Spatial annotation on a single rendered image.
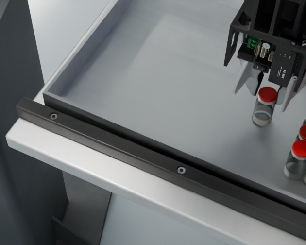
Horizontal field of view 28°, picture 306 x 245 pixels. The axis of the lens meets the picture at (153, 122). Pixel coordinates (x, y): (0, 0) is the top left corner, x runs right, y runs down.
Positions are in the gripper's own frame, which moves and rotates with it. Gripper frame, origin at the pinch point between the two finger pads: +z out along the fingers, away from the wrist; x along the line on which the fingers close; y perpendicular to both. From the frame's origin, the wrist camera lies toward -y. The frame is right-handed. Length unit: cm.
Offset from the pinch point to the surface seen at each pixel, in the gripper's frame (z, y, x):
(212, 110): 5.3, 2.1, -5.4
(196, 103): 5.3, 2.0, -7.4
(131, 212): 93, -23, -30
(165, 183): 5.5, 13.1, -6.0
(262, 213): 3.7, 12.7, 4.5
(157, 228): 93, -22, -22
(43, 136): 5.5, 13.8, -20.8
